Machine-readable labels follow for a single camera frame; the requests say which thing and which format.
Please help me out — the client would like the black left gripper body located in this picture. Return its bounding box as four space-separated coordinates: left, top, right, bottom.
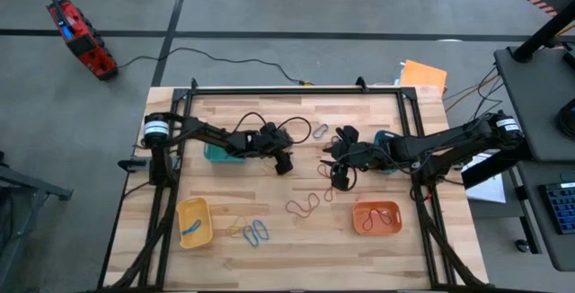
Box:
244 121 296 176

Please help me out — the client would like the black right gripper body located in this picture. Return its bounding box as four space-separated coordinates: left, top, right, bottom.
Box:
331 125 383 192

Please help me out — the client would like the dark red rubber band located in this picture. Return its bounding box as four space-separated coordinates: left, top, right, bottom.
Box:
361 208 394 233

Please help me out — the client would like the dark teal plastic basket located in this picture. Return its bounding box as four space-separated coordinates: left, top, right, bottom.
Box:
373 129 404 175

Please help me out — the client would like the green plastic basket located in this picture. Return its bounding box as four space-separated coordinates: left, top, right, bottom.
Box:
204 143 247 164

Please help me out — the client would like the orange plastic basket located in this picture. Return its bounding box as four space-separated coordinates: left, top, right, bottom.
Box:
351 200 403 237

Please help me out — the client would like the yellow plastic basket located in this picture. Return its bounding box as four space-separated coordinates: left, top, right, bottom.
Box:
176 197 215 250

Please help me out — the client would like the orange folder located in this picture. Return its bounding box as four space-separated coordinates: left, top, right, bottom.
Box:
399 59 449 96

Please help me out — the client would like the white paper sheet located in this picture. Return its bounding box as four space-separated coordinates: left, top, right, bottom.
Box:
466 150 508 204

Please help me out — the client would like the black desk support beam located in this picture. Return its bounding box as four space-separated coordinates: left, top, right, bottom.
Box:
461 142 531 191

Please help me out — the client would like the dark grey desk top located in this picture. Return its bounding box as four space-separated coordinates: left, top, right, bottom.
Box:
492 45 575 164

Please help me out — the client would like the black keyboard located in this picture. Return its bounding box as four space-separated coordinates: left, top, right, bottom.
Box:
544 181 575 235

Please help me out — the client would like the black round object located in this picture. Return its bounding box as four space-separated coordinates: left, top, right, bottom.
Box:
555 98 575 140

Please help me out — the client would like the black stand pole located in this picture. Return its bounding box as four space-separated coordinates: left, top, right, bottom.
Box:
513 12 575 64

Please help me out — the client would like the grey desk with keyboard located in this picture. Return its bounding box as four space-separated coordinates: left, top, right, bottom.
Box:
516 160 575 272

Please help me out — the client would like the grey metal stand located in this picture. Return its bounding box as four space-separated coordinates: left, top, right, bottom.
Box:
0 148 75 293

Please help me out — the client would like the black aluminium table frame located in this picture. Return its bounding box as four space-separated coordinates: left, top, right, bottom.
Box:
96 76 491 293

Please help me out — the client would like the black floor cable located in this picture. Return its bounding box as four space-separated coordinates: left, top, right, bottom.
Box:
117 46 311 86

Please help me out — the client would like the black cable bundle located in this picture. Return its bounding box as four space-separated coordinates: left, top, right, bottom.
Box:
444 66 507 121

